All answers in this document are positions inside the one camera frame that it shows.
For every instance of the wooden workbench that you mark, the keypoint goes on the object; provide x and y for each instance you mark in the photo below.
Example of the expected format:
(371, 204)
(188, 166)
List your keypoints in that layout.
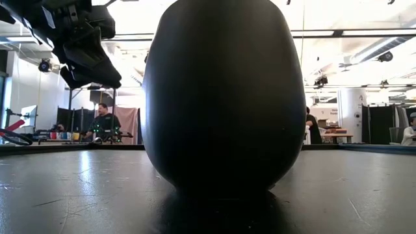
(338, 135)

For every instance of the distant red cup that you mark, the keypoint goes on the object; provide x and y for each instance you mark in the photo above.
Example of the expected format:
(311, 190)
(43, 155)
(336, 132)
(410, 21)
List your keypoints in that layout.
(53, 136)

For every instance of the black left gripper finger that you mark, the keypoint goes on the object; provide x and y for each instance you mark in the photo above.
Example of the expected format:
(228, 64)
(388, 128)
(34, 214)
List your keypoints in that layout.
(94, 61)
(73, 81)

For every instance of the pink curtain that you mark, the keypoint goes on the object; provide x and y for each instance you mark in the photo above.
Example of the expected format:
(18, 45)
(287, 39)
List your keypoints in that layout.
(130, 126)

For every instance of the black egg-shaped object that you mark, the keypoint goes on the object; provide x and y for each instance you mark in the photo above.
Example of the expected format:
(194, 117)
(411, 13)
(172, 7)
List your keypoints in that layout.
(224, 97)

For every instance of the white wall sign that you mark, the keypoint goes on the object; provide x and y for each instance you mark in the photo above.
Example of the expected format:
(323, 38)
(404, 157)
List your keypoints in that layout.
(325, 113)

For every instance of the red bar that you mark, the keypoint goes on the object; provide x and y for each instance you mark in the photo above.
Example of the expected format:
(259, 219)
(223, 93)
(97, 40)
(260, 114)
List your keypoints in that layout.
(14, 126)

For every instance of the distant blue cup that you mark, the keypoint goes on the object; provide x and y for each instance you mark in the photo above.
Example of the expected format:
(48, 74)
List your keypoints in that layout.
(66, 136)

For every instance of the person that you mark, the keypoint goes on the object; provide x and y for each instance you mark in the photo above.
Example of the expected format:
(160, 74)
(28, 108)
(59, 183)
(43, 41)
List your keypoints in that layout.
(59, 127)
(409, 136)
(104, 122)
(313, 130)

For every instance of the distant yellow cup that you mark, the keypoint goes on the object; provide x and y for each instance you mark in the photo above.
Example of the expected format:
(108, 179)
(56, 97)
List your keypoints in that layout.
(75, 136)

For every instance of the distant black partition panels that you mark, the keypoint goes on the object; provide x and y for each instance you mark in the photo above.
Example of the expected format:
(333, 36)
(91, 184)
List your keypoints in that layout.
(65, 118)

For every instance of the black partition panel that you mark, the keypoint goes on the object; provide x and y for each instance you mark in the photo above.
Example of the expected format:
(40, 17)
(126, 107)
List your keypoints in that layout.
(378, 125)

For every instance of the black ceiling camera cluster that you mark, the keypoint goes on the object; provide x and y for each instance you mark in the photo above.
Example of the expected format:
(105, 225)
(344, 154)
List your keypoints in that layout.
(320, 81)

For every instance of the distant white monitor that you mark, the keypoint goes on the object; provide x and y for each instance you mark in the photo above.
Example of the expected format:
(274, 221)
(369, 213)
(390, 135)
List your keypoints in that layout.
(29, 115)

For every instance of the distant black rig frame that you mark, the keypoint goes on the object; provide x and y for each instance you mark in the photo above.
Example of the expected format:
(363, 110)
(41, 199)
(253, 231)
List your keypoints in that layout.
(70, 97)

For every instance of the gray office chair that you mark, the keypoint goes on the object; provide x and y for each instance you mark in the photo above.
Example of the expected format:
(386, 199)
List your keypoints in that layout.
(396, 135)

